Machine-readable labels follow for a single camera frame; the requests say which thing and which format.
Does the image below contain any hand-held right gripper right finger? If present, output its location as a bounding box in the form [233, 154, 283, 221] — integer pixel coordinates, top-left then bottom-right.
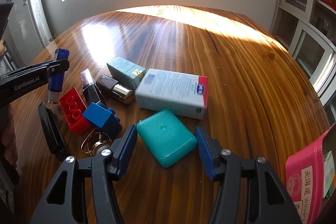
[195, 126, 302, 224]

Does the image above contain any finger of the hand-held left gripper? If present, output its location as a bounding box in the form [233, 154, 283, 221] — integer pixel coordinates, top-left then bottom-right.
[25, 61, 53, 69]
[31, 59, 70, 81]

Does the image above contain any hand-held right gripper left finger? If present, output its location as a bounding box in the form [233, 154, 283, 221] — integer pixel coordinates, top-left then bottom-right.
[29, 124, 138, 224]

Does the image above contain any blue lip balm tube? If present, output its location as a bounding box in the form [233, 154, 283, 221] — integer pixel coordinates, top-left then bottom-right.
[47, 48, 70, 104]

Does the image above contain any gold pearl ring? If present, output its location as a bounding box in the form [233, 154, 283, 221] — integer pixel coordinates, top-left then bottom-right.
[80, 127, 116, 156]

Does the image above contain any black square lipstick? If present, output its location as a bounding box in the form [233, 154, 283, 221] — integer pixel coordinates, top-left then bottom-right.
[79, 69, 107, 106]

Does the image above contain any teal plastic case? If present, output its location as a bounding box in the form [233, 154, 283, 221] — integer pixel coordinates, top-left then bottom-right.
[136, 109, 198, 168]

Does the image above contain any blue toy block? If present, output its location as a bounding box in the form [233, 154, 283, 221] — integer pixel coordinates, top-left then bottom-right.
[82, 102, 122, 140]

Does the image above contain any red toy block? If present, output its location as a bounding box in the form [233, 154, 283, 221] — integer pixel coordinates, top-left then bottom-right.
[59, 88, 92, 134]

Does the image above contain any long black case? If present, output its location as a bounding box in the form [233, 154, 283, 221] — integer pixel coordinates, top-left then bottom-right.
[37, 101, 70, 162]

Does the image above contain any white and blue carton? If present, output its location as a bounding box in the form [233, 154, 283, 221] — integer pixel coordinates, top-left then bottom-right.
[135, 68, 209, 120]

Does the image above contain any pink tin box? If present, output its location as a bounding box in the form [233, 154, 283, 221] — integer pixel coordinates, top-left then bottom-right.
[285, 123, 336, 224]

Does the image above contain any person's left hand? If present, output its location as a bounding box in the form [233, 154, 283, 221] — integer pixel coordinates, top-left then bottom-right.
[0, 106, 19, 168]

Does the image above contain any grey standing air conditioner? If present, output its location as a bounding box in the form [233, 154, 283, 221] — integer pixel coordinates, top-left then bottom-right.
[0, 0, 53, 69]

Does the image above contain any brown bottle with gold cap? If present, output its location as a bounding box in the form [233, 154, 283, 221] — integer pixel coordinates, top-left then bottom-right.
[96, 74, 135, 105]

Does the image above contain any pale teal small carton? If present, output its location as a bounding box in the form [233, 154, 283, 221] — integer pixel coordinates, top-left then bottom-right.
[107, 56, 147, 90]

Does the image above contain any white glass door cabinet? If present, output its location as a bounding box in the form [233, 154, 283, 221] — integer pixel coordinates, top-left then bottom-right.
[270, 0, 336, 109]

